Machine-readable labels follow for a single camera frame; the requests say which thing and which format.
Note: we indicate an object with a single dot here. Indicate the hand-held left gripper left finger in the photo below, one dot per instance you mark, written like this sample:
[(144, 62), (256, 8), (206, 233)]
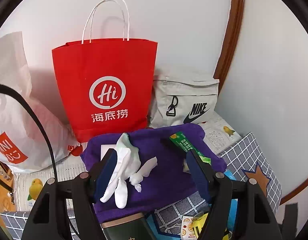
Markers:
[(106, 175)]

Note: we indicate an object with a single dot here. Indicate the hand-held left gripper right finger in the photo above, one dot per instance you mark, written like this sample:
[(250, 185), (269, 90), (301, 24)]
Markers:
[(199, 177)]

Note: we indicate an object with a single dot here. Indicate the small white box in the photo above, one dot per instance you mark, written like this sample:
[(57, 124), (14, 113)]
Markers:
[(106, 151)]

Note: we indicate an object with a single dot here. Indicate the purple towel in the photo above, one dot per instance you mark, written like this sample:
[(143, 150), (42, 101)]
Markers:
[(164, 180)]

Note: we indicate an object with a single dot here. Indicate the green snack packet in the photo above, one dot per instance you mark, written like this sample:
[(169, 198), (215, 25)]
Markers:
[(184, 143)]

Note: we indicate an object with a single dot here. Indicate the white knotted cloth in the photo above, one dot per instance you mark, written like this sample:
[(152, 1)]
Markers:
[(144, 170)]

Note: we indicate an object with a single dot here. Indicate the fruit print sachet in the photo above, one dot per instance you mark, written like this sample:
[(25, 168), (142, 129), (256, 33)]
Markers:
[(188, 227)]

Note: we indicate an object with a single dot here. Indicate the blue tissue pack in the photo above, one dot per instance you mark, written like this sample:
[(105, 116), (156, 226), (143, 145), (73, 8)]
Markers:
[(232, 212)]

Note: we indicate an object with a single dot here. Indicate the grey checked tablecloth with stars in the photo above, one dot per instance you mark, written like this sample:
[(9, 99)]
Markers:
[(251, 160)]

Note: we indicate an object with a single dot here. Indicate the dark green tin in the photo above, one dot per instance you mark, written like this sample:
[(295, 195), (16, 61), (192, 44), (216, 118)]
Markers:
[(128, 227)]

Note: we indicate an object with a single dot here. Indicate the white fruit print sheet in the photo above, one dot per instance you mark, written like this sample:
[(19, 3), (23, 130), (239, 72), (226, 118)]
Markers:
[(31, 180)]

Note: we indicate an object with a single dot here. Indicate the light grey waist bag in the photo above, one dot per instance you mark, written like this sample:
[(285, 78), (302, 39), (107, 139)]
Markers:
[(184, 92)]

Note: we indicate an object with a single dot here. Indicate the red paper bag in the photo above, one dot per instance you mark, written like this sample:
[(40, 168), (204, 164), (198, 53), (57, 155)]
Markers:
[(103, 67)]

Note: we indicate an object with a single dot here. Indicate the white plastic shopping bag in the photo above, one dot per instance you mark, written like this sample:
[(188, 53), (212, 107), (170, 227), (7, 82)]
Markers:
[(8, 62)]

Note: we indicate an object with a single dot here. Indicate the brown wooden door frame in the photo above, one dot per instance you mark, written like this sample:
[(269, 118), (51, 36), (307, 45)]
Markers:
[(234, 17)]

